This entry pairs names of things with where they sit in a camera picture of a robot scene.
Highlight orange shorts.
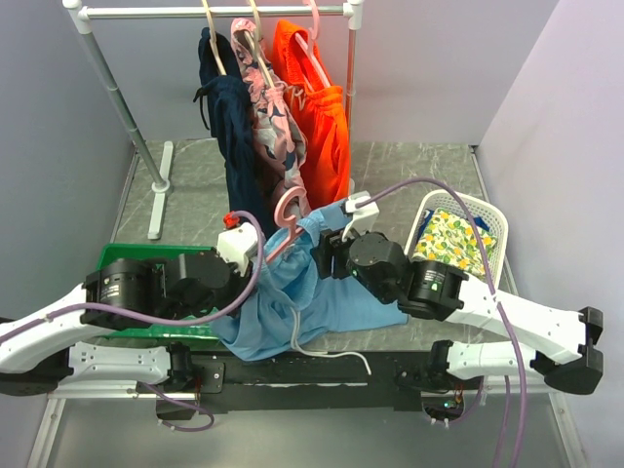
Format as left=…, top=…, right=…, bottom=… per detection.
left=271, top=19, right=351, bottom=209

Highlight lemon print shorts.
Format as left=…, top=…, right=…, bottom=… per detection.
left=410, top=208, right=485, bottom=277

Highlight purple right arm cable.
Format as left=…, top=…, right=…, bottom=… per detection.
left=363, top=177, right=528, bottom=468

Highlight light blue shorts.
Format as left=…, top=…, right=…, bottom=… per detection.
left=211, top=202, right=408, bottom=361

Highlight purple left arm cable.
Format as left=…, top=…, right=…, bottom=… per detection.
left=0, top=210, right=267, bottom=433

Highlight wooden hanger middle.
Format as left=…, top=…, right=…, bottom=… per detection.
left=246, top=0, right=282, bottom=89

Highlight wooden hanger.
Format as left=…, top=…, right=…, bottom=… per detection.
left=201, top=0, right=227, bottom=76
left=246, top=0, right=282, bottom=89

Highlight aluminium frame rail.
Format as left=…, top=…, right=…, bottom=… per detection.
left=26, top=355, right=586, bottom=468

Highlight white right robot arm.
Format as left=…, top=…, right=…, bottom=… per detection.
left=311, top=230, right=604, bottom=395

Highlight pink floral shorts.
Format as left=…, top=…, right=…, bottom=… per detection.
left=231, top=19, right=307, bottom=208

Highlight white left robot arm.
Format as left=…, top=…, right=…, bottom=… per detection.
left=1, top=248, right=254, bottom=397

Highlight pink plastic hanger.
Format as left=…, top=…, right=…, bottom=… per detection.
left=266, top=186, right=306, bottom=263

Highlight pink hanger with orange shorts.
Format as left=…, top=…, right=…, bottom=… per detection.
left=294, top=0, right=332, bottom=88

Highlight wooden hanger left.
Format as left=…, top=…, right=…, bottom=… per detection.
left=201, top=0, right=227, bottom=76

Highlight white plastic laundry basket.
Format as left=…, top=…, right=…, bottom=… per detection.
left=405, top=189, right=508, bottom=286

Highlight white metal clothes rack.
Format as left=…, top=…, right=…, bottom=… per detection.
left=62, top=1, right=364, bottom=241

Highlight blue garment in basket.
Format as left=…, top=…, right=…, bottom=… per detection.
left=419, top=210, right=489, bottom=232

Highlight green plastic tray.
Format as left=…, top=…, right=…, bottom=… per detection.
left=97, top=243, right=218, bottom=342

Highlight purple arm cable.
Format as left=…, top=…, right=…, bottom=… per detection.
left=363, top=177, right=528, bottom=468
left=0, top=210, right=267, bottom=433

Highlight white drawstring cord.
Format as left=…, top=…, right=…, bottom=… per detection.
left=270, top=287, right=372, bottom=375

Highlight navy blue shorts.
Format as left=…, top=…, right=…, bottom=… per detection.
left=193, top=26, right=276, bottom=237

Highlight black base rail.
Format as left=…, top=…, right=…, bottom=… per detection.
left=156, top=351, right=479, bottom=414

